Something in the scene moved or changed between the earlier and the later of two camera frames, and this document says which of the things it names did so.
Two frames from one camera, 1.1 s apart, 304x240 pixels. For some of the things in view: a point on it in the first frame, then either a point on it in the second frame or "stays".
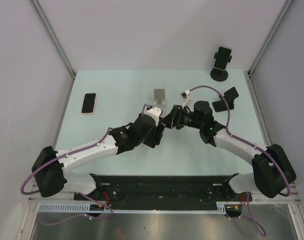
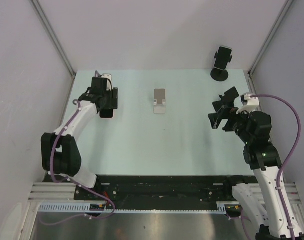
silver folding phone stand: (159, 97) stays
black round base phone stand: (218, 75) stays
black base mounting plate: (170, 189) stays
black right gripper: (174, 120) to (230, 114)
